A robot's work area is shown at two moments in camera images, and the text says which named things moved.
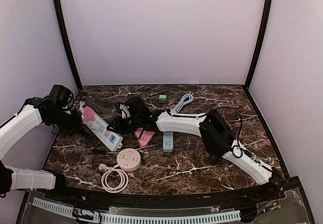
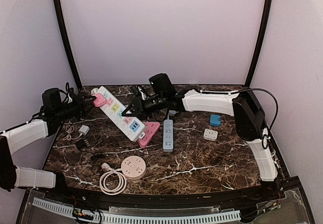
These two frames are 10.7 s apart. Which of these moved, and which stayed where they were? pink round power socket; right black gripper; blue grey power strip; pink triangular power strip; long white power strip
Moved: pink round power socket; long white power strip; right black gripper
Stayed: blue grey power strip; pink triangular power strip
